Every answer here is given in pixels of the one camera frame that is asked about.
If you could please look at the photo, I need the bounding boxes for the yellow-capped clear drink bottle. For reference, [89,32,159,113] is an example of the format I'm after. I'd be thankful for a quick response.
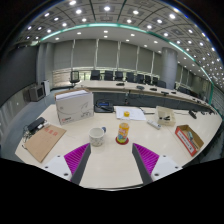
[116,110,131,145]

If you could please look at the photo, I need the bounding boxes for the black desk console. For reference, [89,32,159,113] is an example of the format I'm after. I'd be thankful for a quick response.
[93,99,116,114]

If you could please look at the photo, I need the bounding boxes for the small open white box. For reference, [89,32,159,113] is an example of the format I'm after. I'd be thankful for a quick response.
[155,105,177,127]

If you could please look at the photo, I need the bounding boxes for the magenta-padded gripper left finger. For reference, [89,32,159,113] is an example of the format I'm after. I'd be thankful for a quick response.
[41,143,92,186]

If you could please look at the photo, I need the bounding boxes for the black cable bundle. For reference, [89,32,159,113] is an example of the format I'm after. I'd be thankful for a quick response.
[21,125,35,145]

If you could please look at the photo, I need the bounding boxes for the open red-trimmed cardboard box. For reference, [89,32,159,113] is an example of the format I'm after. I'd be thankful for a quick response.
[174,124,205,157]

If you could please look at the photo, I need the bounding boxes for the grey monitor cabinet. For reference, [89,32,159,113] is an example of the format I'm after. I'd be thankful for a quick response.
[27,83,46,102]

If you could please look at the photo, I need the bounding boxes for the large white printed cardboard box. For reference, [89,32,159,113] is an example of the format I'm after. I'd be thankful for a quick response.
[54,88,95,126]

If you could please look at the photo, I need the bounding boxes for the row of black office chairs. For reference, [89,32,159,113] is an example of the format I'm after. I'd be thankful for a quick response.
[69,68,188,95]

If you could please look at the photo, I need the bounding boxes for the white paper sheets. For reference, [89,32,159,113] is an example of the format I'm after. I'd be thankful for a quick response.
[115,105,147,122]

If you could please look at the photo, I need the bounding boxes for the white mug with blue handle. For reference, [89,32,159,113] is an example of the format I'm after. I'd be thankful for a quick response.
[88,126,108,148]

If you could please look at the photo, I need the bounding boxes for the white power strip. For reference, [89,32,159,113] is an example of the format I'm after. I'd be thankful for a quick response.
[146,118,162,131]

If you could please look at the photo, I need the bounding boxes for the round ceiling lights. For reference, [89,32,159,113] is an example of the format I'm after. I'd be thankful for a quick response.
[24,0,224,85]

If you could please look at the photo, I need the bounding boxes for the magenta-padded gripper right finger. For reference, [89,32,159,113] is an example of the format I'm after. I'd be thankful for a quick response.
[131,143,183,186]

